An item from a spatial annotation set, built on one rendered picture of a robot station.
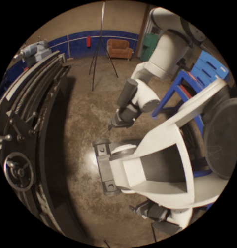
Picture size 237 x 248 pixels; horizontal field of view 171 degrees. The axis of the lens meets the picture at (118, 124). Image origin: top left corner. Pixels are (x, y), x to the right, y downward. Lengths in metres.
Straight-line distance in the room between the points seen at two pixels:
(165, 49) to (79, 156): 1.06
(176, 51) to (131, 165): 0.31
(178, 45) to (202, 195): 0.28
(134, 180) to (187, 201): 0.16
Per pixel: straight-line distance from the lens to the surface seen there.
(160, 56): 0.21
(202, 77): 1.07
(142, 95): 0.22
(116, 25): 4.24
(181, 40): 0.22
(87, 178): 1.00
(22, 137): 0.58
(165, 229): 0.30
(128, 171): 0.23
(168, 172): 0.19
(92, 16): 4.28
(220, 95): 0.16
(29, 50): 1.37
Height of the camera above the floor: 0.95
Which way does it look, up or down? 61 degrees down
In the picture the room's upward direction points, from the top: 14 degrees clockwise
